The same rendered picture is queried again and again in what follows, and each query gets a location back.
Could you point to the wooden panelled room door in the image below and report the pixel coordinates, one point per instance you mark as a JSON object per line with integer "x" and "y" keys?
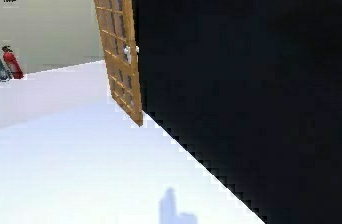
{"x": 120, "y": 66}

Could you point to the red fire extinguisher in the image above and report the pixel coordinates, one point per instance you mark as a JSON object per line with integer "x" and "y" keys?
{"x": 12, "y": 63}

